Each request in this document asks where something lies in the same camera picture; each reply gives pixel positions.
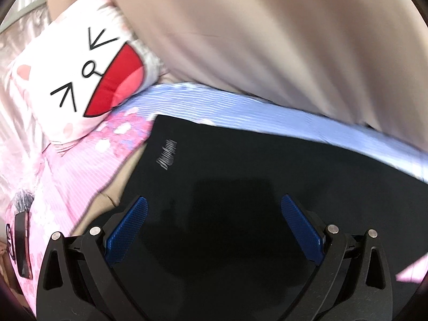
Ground black pants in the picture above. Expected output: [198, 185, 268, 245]
[113, 116, 427, 320]

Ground black smartphone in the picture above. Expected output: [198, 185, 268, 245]
[14, 211, 33, 280]

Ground pink floral bed sheet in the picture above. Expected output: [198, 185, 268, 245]
[0, 82, 428, 315]

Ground white cat face pillow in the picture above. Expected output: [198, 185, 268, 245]
[12, 0, 163, 145]

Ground silver satin curtain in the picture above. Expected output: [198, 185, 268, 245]
[1, 0, 51, 81]

